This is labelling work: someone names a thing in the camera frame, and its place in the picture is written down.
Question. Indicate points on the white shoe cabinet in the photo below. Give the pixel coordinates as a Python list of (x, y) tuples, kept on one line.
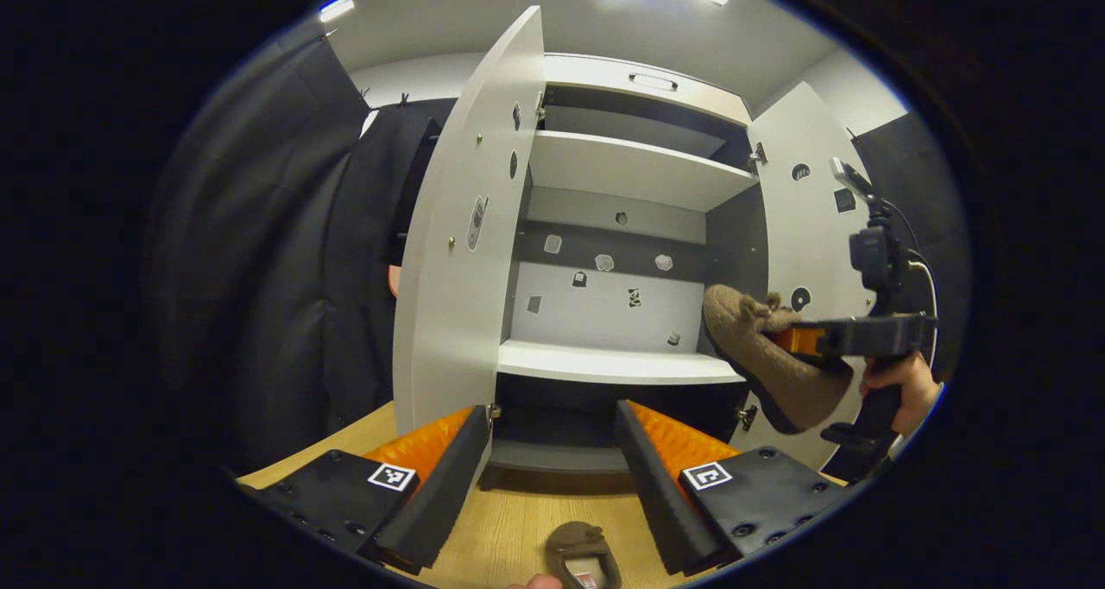
[(621, 170)]

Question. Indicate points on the brown fuzzy shoe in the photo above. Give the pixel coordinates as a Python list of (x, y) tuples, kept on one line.
[(777, 382), (574, 541)]

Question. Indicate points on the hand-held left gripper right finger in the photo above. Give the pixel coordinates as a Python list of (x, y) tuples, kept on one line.
[(652, 494)]

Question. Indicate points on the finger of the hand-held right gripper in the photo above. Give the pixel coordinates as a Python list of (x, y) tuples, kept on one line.
[(798, 340)]

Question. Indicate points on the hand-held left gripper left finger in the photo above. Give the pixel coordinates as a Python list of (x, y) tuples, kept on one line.
[(445, 503)]

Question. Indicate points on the white cabinet drawer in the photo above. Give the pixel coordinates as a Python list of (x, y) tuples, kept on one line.
[(596, 75)]

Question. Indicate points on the white cabinet door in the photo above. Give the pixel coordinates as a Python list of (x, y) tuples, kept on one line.
[(811, 226), (449, 330)]

